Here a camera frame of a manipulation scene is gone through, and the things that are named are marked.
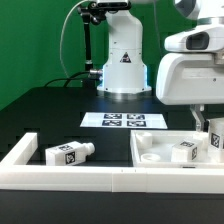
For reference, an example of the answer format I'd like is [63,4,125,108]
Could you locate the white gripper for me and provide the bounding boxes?
[156,53,224,131]

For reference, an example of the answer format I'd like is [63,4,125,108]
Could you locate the white square tabletop part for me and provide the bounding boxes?
[130,130,224,169]

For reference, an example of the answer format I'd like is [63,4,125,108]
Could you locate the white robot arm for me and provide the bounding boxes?
[97,0,224,130]

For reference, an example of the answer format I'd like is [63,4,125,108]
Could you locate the white marker sheet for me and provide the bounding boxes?
[80,112,167,129]

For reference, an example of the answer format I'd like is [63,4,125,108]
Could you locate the white u-shaped fence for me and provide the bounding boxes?
[0,133,224,194]

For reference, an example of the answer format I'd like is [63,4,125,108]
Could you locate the black cables on table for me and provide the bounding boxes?
[43,71,91,89]

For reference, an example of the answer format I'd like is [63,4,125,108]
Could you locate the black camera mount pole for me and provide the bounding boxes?
[77,2,108,88]

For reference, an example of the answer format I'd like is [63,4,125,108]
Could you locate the white cable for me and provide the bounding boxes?
[59,0,91,79]

